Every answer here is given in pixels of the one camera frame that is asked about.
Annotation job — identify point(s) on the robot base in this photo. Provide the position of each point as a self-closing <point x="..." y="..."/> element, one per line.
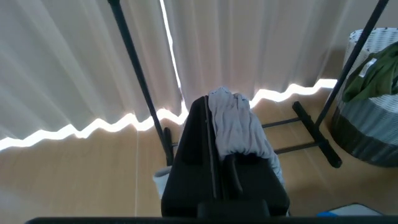
<point x="354" y="210"/>

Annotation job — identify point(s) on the beige curtain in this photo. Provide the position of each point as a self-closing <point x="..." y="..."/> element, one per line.
<point x="77" y="62"/>

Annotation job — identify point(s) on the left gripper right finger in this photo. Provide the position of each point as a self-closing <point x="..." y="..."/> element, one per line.
<point x="258" y="183"/>

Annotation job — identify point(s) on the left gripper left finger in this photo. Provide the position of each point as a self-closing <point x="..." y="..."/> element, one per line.
<point x="189" y="168"/>

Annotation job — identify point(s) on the black clothes rack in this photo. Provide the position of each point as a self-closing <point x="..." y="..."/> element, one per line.
<point x="140" y="77"/>

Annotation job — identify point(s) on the green garment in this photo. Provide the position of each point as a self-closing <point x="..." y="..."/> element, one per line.
<point x="376" y="77"/>

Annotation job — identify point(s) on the pale grey shorts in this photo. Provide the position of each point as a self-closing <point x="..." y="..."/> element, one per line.
<point x="236" y="124"/>

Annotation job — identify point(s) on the white laundry basket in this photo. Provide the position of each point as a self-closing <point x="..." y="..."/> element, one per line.
<point x="370" y="124"/>

